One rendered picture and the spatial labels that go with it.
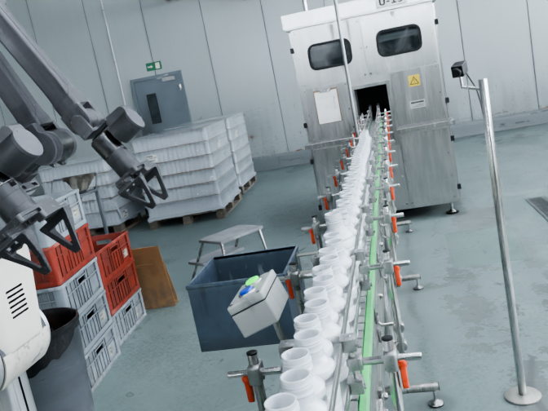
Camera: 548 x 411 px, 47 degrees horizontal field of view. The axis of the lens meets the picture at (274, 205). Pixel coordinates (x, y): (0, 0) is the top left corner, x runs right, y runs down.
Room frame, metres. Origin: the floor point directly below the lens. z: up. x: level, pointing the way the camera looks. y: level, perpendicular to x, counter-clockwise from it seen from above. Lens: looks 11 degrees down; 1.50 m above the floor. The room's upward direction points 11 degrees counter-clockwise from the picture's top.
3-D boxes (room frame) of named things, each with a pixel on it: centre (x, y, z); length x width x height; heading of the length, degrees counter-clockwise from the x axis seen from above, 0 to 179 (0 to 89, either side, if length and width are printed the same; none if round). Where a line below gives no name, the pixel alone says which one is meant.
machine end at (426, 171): (6.66, -1.24, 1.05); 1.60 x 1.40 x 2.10; 168
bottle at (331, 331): (0.92, -0.03, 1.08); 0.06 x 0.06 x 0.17
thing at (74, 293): (3.64, 1.39, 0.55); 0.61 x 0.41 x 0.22; 175
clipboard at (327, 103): (6.00, -0.67, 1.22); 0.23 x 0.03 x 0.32; 78
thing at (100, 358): (3.64, 1.39, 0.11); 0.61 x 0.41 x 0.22; 174
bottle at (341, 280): (1.15, -0.08, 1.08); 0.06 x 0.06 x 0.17
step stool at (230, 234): (5.10, 0.46, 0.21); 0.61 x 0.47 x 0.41; 41
